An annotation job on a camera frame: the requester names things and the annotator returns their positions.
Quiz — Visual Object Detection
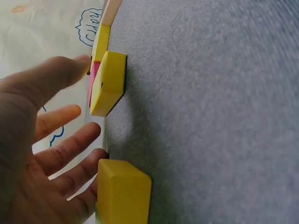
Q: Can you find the light wooden board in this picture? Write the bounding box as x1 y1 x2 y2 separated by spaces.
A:
102 0 123 27

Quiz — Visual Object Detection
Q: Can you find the person's left hand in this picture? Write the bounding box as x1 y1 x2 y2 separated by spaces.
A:
0 55 110 224

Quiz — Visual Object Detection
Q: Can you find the yellow rectangular wooden block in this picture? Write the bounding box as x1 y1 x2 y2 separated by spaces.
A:
92 24 112 63

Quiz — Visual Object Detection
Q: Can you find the pink wooden block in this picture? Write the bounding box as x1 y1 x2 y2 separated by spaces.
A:
88 61 101 108

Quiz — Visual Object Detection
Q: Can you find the yellow hexagon wooden block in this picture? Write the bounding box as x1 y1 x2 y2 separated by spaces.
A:
90 50 128 117

